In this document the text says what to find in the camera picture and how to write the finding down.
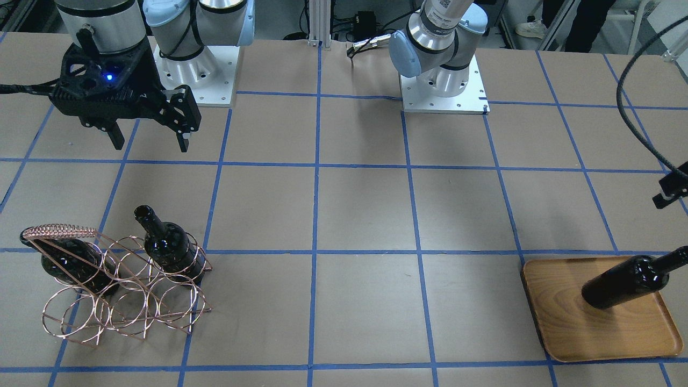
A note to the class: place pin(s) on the wooden tray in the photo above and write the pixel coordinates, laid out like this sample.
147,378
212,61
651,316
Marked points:
573,331

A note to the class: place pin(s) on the copper wire wine basket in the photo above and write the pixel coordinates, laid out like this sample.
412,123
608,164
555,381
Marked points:
146,295

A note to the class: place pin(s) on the aluminium frame post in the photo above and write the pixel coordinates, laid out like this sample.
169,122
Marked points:
319,23

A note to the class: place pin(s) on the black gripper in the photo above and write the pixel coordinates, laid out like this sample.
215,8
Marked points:
672,188
148,71

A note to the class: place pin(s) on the dark wine bottle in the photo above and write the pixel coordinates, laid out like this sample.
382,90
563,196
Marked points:
635,277
79,261
171,248

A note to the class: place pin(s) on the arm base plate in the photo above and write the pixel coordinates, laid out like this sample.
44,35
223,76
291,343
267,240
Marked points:
211,75
443,90

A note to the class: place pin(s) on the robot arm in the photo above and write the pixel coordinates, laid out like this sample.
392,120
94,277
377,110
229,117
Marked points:
181,29
434,56

